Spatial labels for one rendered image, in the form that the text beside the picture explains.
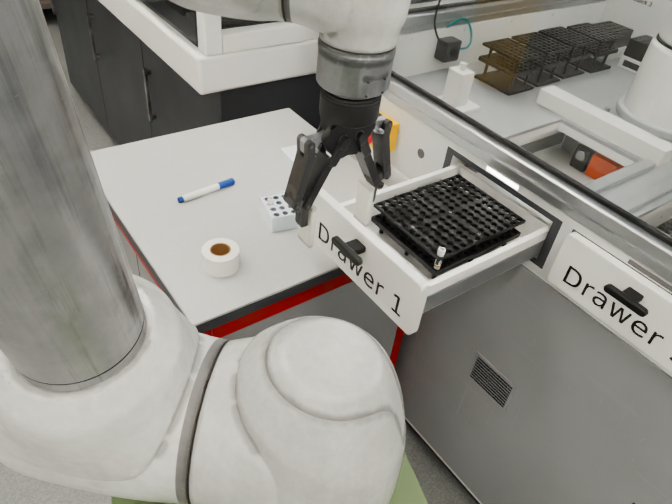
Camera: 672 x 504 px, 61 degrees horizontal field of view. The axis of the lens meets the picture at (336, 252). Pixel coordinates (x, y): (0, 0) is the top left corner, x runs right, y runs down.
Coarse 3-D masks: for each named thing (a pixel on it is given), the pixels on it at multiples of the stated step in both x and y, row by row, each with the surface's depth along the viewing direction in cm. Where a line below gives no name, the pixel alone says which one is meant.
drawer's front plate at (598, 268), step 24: (576, 240) 98; (576, 264) 100; (600, 264) 96; (624, 264) 94; (576, 288) 101; (600, 288) 97; (624, 288) 93; (648, 288) 90; (600, 312) 99; (624, 312) 95; (648, 312) 91; (624, 336) 96; (648, 336) 93
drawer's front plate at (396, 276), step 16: (320, 192) 101; (320, 208) 102; (336, 208) 98; (336, 224) 99; (352, 224) 95; (320, 240) 105; (368, 240) 92; (336, 256) 102; (368, 256) 94; (384, 256) 90; (352, 272) 100; (384, 272) 92; (400, 272) 88; (416, 272) 87; (368, 288) 97; (384, 288) 93; (400, 288) 89; (416, 288) 86; (384, 304) 95; (400, 304) 91; (416, 304) 87; (400, 320) 92; (416, 320) 90
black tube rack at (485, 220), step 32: (416, 192) 110; (448, 192) 117; (480, 192) 112; (384, 224) 105; (416, 224) 101; (448, 224) 103; (480, 224) 108; (512, 224) 106; (416, 256) 100; (448, 256) 96
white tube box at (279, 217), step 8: (280, 192) 123; (264, 200) 120; (280, 200) 121; (264, 208) 119; (272, 208) 119; (280, 208) 120; (288, 208) 119; (264, 216) 120; (272, 216) 116; (280, 216) 116; (288, 216) 117; (272, 224) 116; (280, 224) 117; (288, 224) 118; (296, 224) 119; (272, 232) 118
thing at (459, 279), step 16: (432, 176) 116; (448, 176) 119; (464, 176) 119; (480, 176) 117; (384, 192) 109; (400, 192) 112; (496, 192) 114; (352, 208) 106; (512, 208) 112; (528, 224) 110; (544, 224) 107; (384, 240) 107; (512, 240) 111; (528, 240) 102; (544, 240) 106; (480, 256) 106; (496, 256) 98; (512, 256) 101; (528, 256) 106; (448, 272) 93; (464, 272) 94; (480, 272) 97; (496, 272) 101; (432, 288) 91; (448, 288) 94; (464, 288) 97; (432, 304) 94
